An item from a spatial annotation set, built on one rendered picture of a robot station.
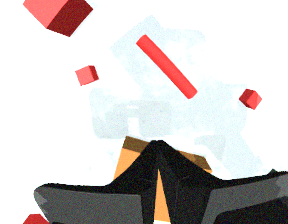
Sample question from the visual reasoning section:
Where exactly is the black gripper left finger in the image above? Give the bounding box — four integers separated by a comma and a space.
34, 140, 159, 224

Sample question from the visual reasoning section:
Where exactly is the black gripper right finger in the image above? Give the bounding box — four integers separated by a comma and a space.
157, 139, 288, 224

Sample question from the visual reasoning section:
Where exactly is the red bar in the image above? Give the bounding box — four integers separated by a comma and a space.
136, 34, 197, 99

